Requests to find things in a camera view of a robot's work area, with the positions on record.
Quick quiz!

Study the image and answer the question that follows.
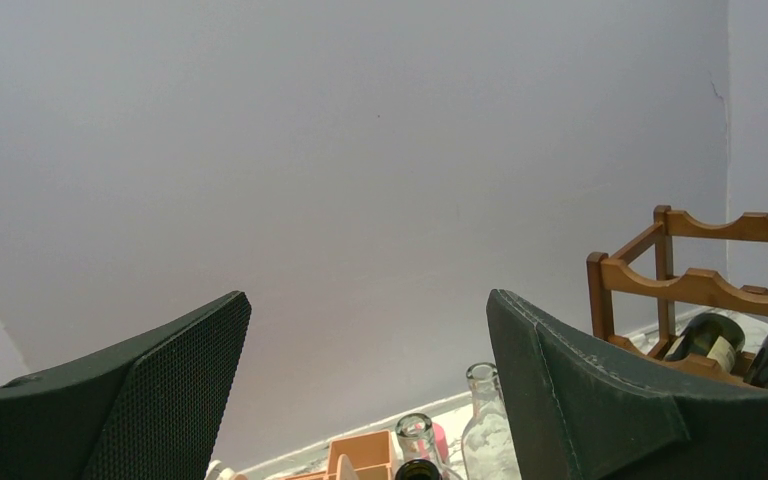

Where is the peach plastic organizer basket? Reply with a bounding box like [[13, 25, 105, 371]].
[[205, 430, 398, 479]]

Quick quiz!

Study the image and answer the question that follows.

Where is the brown wooden wine rack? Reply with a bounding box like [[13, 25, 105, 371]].
[[587, 205, 768, 388]]

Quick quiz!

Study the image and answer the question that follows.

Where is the clear glass bottle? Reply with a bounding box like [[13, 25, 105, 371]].
[[395, 413, 462, 480], [461, 362, 522, 480]]

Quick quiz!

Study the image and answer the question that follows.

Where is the black capped wine bottle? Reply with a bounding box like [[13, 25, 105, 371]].
[[663, 313, 745, 373]]

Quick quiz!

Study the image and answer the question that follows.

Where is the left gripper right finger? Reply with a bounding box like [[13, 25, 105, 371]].
[[486, 290, 768, 479]]

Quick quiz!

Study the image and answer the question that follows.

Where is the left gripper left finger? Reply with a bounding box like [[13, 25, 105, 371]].
[[0, 291, 252, 479]]

